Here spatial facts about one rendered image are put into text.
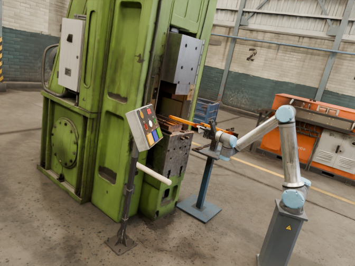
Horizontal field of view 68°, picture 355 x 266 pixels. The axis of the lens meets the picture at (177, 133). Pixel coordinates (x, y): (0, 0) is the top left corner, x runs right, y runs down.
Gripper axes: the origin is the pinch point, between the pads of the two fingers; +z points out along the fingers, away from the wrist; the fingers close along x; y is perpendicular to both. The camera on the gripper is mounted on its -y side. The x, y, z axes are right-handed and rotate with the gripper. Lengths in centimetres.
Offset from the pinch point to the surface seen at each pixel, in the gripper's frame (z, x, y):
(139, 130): 1, -71, -2
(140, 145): -1, -70, 8
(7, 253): 56, -129, 105
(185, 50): 24, -10, -60
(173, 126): 22.6, -5.5, 7.8
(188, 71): 23.3, 1.3, -43.0
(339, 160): -95, 354, 67
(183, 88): 23.1, -2.3, -27.2
